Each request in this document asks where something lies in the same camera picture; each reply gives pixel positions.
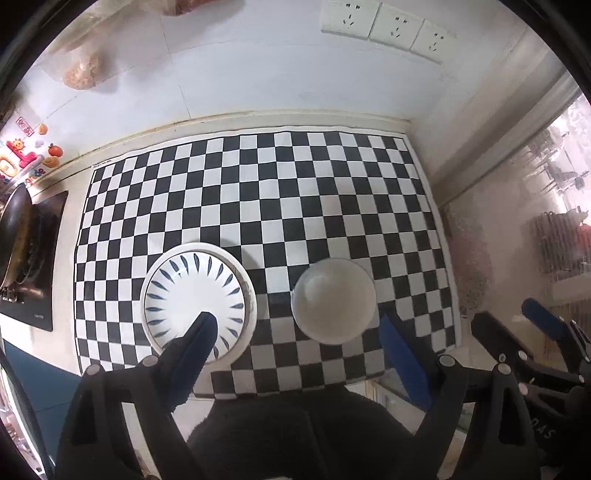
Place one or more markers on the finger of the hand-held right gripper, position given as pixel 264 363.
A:
pixel 508 346
pixel 551 321

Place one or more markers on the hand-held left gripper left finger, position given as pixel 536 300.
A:
pixel 201 344

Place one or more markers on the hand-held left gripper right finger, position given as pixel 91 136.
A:
pixel 405 362

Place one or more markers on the white floral plate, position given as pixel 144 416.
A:
pixel 248 295

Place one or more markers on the plain white bowl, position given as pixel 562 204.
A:
pixel 334 300

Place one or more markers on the frosted patterned glass door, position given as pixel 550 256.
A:
pixel 503 221

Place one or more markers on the black fuzzy clothing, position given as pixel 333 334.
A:
pixel 286 438

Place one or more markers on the black white checkered mat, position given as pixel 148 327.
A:
pixel 277 207

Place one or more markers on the blue cabinet front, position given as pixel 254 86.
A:
pixel 37 374

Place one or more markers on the black gas stove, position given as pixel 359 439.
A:
pixel 44 267

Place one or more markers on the dark metal wok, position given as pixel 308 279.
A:
pixel 14 230

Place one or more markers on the clear plastic food bag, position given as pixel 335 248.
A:
pixel 83 69

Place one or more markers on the group of colourful wall stickers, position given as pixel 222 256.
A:
pixel 27 154

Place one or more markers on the white wall socket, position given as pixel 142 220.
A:
pixel 351 17
pixel 434 42
pixel 397 26

